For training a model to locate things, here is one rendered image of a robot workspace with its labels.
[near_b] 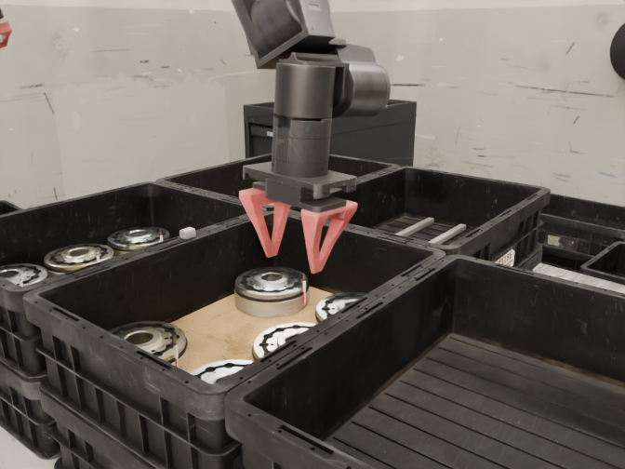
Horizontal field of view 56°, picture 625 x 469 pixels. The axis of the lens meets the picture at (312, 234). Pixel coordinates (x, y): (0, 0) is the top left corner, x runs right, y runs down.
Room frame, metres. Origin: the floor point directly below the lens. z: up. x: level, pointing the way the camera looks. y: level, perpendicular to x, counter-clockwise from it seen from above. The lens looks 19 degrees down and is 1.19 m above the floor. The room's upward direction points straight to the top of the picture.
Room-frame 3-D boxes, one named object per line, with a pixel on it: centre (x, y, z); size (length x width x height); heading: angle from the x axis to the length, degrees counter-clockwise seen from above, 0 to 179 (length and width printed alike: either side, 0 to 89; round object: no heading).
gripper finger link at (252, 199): (0.60, 0.03, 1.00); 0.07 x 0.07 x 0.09; 50
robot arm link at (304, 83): (0.59, 0.00, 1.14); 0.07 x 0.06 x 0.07; 134
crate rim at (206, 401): (0.63, 0.07, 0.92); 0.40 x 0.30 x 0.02; 142
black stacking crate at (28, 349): (0.81, 0.30, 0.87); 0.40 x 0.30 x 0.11; 142
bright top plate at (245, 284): (0.76, 0.06, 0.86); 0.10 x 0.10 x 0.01
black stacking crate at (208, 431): (0.63, 0.07, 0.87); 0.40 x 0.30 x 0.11; 142
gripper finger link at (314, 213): (0.57, 0.00, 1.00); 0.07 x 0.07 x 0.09; 50
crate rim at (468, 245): (0.94, -0.18, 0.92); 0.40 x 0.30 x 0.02; 142
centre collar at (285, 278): (0.76, 0.06, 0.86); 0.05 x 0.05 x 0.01
